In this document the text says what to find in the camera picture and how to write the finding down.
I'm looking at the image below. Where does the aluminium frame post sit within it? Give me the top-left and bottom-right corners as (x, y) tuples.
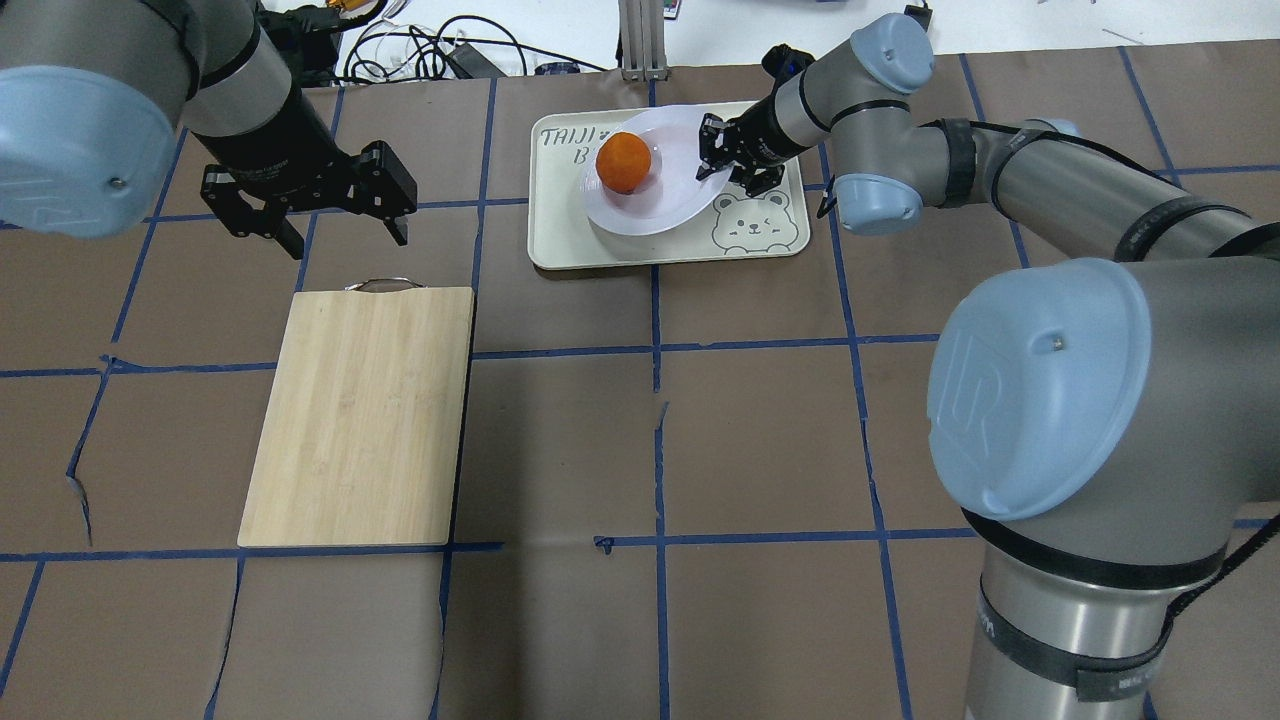
(618, 0), (669, 82)

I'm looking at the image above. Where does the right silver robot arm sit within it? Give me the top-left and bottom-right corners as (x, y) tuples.
(698, 6), (1279, 719)

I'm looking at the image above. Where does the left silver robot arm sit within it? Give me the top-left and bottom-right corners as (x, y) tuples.
(1, 1), (419, 260)

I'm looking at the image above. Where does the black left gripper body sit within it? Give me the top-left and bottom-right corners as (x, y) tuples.
(195, 85), (366, 217)

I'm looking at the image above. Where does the wooden cutting board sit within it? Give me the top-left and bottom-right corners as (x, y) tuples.
(237, 286), (475, 550)

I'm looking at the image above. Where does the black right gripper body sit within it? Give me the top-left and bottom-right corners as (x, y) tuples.
(735, 95), (813, 170)

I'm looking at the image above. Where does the orange fruit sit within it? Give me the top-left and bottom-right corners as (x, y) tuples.
(595, 131), (653, 195)

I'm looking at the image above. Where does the cream bear tray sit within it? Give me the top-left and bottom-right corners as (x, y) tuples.
(527, 102), (812, 270)

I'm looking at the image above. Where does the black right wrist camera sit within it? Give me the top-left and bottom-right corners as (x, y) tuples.
(760, 44), (817, 88)

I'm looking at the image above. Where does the white round plate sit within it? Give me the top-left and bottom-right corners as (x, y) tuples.
(581, 105), (731, 236)

